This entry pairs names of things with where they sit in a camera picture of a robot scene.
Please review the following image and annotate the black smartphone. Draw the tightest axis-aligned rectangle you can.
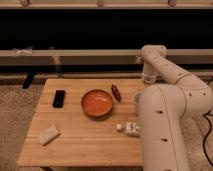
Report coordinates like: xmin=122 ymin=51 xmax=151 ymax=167
xmin=52 ymin=90 xmax=65 ymax=108

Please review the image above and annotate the white labelled bottle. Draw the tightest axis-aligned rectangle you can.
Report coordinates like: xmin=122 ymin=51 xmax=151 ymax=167
xmin=116 ymin=122 xmax=140 ymax=137

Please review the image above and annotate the beige sponge block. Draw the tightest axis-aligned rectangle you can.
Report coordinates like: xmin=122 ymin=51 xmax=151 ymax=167
xmin=38 ymin=125 xmax=60 ymax=145

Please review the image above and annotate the dark red chili pepper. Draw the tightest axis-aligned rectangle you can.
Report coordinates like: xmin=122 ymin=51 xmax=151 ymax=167
xmin=111 ymin=85 xmax=121 ymax=102

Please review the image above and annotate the wooden table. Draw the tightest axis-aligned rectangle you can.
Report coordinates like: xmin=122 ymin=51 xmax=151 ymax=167
xmin=17 ymin=79 xmax=143 ymax=167

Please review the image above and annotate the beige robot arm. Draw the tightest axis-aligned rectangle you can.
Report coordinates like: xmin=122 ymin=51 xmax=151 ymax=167
xmin=138 ymin=45 xmax=213 ymax=171

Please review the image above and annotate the black cable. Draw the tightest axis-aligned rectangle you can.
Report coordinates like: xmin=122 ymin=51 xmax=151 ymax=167
xmin=201 ymin=111 xmax=213 ymax=168

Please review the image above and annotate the orange ceramic bowl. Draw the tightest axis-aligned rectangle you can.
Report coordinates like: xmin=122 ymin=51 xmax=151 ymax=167
xmin=81 ymin=89 xmax=113 ymax=117

